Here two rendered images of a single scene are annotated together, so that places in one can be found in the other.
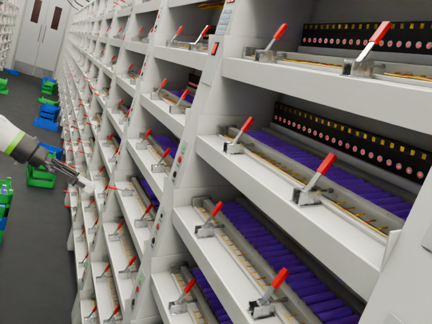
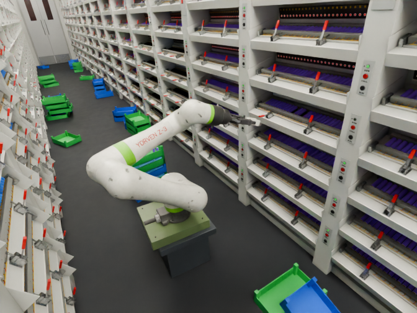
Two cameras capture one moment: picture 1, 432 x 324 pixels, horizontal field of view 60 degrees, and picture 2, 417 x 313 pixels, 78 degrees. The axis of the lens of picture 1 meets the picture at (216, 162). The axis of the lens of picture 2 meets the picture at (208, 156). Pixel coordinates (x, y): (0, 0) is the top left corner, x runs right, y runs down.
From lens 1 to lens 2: 0.72 m
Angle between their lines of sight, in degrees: 19
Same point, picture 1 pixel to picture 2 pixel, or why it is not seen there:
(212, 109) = (396, 28)
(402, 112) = not seen: outside the picture
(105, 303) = (282, 185)
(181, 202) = (375, 105)
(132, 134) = (251, 74)
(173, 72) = (266, 12)
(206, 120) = (393, 38)
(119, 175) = (250, 106)
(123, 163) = (250, 97)
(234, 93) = (408, 7)
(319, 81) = not seen: outside the picture
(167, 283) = (375, 158)
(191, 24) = not seen: outside the picture
